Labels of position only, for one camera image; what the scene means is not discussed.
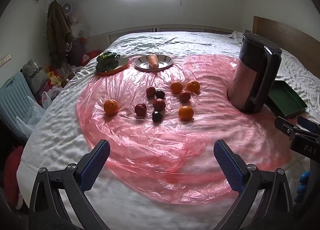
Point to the pink plastic sheet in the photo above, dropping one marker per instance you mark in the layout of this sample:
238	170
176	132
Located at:
172	161

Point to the white plastic bag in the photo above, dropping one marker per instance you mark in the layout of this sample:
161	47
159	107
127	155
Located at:
46	100

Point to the white electric fan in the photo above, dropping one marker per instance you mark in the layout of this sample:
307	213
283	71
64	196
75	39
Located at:
67	8

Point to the carrot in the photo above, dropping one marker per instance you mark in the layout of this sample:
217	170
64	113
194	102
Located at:
153	61

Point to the grey shopping bag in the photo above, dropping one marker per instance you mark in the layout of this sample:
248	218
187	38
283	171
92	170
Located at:
34	75

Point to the yellow red snack package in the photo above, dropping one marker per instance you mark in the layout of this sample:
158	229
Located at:
54	78

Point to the green leafy vegetable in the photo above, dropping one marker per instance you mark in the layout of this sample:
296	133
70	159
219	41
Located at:
107	61

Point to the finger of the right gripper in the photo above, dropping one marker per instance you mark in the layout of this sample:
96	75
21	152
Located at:
308	125
292	130

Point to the orange rimmed plate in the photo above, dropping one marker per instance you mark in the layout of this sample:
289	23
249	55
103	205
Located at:
120	66

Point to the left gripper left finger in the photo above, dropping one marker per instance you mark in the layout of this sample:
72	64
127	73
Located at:
47	210

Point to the blue white gloved right hand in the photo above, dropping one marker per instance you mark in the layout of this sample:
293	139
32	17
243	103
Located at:
303	182

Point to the striped white plate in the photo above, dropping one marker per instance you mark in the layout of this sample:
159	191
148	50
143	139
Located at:
142	64

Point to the dark plum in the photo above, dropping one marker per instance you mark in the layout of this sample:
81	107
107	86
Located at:
157	116
160	94

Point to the brown hanging coat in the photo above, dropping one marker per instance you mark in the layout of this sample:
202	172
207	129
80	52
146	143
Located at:
59	34

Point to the green tray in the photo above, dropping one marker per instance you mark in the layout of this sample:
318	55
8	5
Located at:
283	101

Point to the dark plum back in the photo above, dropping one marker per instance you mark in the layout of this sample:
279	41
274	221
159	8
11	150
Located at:
160	94

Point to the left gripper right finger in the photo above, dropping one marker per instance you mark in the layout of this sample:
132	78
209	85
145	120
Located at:
275	210

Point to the orange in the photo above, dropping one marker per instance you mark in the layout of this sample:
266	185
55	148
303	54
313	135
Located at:
186	113
193	86
110	107
176	87

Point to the dark plum front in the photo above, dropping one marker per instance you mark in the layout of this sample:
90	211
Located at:
157	116

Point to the red bag on floor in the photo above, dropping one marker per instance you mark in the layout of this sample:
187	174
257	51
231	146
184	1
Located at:
87	57

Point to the wooden headboard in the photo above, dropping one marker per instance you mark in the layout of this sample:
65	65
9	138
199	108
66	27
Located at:
303	46

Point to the red apple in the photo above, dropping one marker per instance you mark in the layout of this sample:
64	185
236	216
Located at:
185	96
159	104
150	92
140	109

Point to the light blue folding stool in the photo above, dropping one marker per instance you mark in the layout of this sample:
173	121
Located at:
14	100

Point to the crumpled white pillow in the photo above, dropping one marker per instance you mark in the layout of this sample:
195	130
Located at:
236	35

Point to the black electric kettle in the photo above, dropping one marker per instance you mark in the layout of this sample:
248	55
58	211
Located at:
256	70

